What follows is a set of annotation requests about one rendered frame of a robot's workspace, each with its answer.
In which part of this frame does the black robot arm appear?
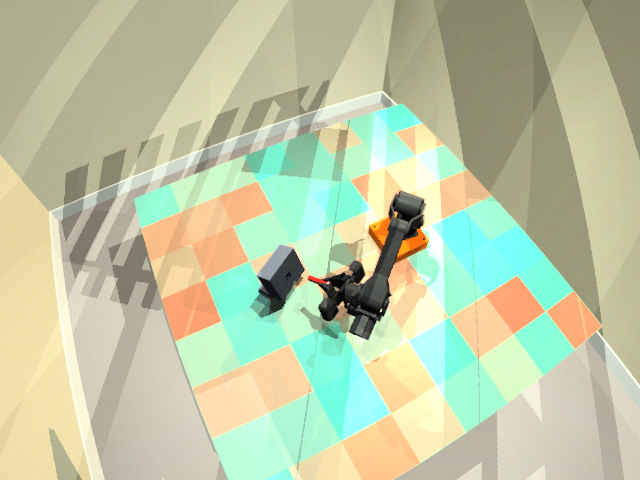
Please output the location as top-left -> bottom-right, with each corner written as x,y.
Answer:
344,191 -> 426,340

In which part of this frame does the grey sloped panel with square hole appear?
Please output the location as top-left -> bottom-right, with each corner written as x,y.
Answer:
257,244 -> 305,301

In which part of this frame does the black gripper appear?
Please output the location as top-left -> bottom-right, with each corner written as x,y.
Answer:
318,260 -> 366,321

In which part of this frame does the red square peg with white band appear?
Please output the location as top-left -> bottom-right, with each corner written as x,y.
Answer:
307,276 -> 331,285

